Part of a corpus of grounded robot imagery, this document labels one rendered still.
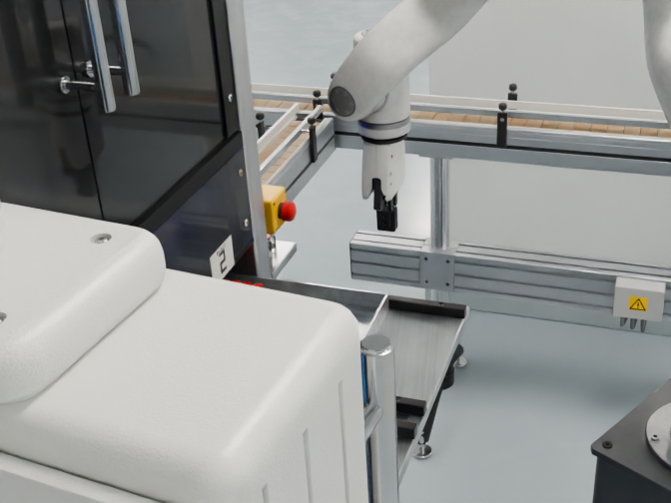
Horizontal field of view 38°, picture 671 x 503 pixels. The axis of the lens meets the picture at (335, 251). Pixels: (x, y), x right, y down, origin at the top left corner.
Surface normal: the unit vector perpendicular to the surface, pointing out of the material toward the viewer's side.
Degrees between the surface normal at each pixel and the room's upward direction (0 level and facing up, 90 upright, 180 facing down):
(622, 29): 90
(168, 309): 0
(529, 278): 90
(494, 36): 90
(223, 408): 0
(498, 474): 0
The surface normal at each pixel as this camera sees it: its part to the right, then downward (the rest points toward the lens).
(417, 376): -0.06, -0.87
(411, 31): -0.01, -0.08
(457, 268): -0.33, 0.48
